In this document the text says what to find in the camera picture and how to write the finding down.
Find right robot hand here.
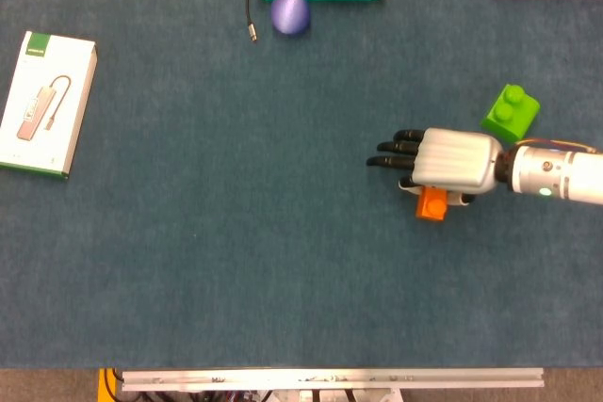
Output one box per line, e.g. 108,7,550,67
366,127,508,207

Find orange toy brick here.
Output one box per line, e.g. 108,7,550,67
415,186,448,223

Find green toy brick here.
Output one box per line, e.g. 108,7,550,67
480,83,542,145

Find purple ball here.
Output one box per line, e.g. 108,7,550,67
269,0,312,37

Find white green usb hub box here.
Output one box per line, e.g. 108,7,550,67
0,30,99,181

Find aluminium profile rail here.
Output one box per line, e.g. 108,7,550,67
121,367,546,393

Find black usb cable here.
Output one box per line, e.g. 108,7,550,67
246,0,259,43

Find yellow frame part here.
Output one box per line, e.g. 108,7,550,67
97,367,124,402

